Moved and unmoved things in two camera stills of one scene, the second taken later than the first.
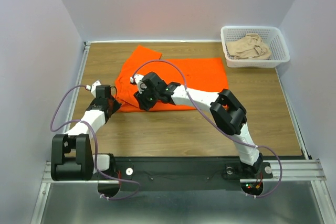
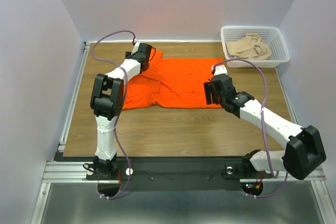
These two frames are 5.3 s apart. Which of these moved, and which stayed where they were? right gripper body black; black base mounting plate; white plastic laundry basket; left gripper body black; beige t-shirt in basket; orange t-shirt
Moved: right gripper body black; left gripper body black
Stayed: orange t-shirt; beige t-shirt in basket; black base mounting plate; white plastic laundry basket
